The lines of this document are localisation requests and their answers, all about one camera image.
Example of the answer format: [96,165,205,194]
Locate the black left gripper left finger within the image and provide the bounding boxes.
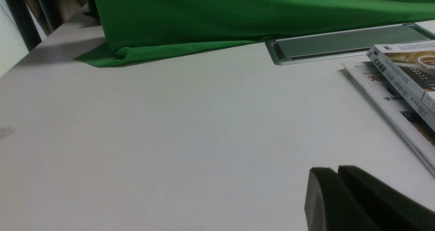
[304,167,374,231]

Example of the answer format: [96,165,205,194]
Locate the white self-driving textbook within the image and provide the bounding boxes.
[366,40,435,112]

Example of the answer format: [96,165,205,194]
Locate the metal desk cable hatch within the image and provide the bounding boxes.
[265,23,434,65]

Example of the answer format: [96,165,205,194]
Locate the green backdrop cloth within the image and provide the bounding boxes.
[75,0,435,68]

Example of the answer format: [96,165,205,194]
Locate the large thin bottom book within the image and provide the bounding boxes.
[342,62,435,175]

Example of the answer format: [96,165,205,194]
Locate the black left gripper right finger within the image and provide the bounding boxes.
[338,165,435,231]

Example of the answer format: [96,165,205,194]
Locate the middle white book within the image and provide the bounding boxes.
[369,54,435,131]

